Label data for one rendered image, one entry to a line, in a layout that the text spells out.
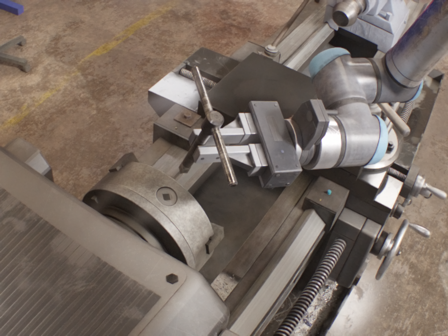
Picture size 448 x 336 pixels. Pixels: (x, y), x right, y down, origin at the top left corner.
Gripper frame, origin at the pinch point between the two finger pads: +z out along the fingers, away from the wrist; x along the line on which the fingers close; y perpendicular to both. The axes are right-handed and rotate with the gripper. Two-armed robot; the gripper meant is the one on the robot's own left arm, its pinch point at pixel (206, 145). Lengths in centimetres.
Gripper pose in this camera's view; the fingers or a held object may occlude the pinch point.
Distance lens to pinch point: 86.3
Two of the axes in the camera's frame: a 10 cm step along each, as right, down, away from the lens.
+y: -3.1, 5.3, 7.9
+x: -2.4, -8.5, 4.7
